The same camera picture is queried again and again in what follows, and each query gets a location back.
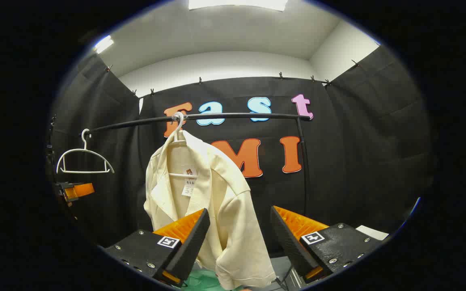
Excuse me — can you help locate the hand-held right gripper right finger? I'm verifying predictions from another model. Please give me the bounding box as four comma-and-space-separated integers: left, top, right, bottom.
270, 205, 390, 284

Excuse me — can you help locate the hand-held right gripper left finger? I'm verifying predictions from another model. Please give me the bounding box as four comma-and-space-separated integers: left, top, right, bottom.
104, 208, 211, 288

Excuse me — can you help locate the green laundry hamper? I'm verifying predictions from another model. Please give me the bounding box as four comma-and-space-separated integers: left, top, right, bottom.
182, 268, 245, 291

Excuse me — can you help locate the cream short-sleeved shirt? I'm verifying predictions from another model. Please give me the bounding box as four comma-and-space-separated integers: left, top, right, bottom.
143, 129, 277, 291

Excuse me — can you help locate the white plastic clothes hanger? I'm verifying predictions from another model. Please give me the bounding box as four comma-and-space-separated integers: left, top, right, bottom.
56, 129, 115, 175
168, 112, 198, 178

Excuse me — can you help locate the black metal clothes rack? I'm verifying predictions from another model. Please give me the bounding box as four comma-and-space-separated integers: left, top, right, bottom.
79, 112, 312, 217

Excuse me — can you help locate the black backdrop cloth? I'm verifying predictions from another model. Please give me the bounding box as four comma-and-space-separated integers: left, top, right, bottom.
49, 44, 434, 259

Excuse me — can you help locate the small ceiling light panel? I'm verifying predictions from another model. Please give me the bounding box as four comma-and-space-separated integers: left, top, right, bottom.
93, 35, 114, 54

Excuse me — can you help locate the large ceiling light panel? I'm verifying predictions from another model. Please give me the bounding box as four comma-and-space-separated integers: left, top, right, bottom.
188, 0, 288, 11

